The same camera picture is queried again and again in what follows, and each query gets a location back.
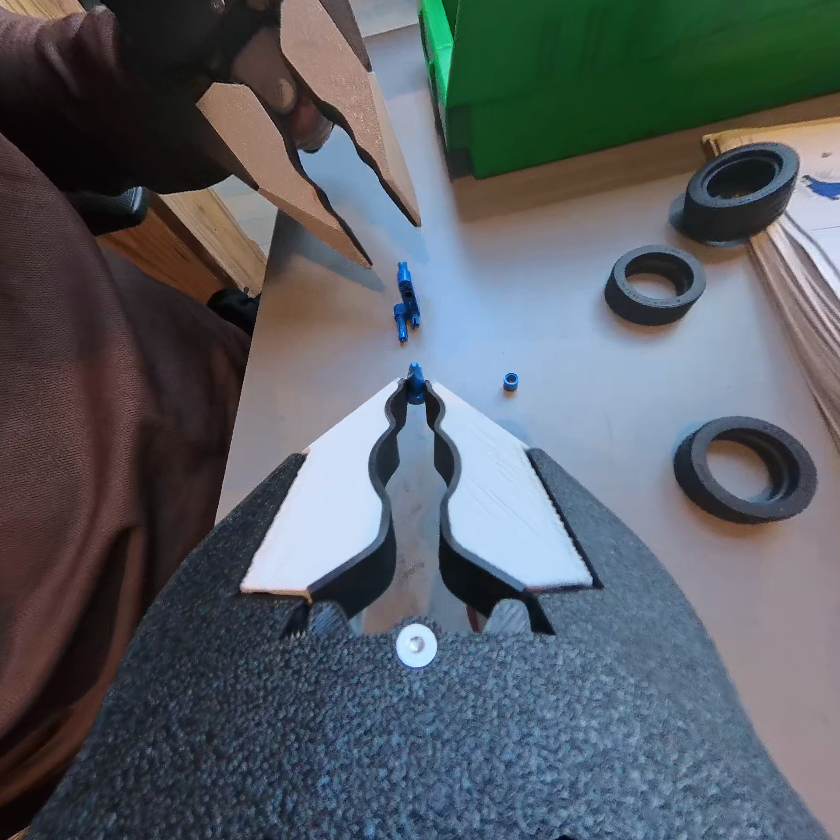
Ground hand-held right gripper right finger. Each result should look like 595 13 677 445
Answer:
423 379 595 621

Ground person's left hand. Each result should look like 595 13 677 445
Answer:
290 98 337 153

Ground grey desk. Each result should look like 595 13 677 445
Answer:
217 26 840 840

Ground black chair armrest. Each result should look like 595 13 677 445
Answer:
74 186 151 236

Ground person's black trousers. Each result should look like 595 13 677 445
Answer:
206 286 261 337

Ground black toy tyre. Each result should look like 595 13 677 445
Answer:
603 244 708 326
673 416 819 525
668 142 802 248

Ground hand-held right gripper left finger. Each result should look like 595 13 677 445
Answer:
240 378 411 621

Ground person's left forearm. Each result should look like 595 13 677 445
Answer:
0 7 232 196

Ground open instruction booklet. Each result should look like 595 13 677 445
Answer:
702 128 840 455

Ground green storage bin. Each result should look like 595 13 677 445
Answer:
417 0 840 182

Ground wooden bench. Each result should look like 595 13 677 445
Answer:
95 185 268 304

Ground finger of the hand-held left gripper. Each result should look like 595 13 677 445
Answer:
277 0 423 228
194 83 375 270

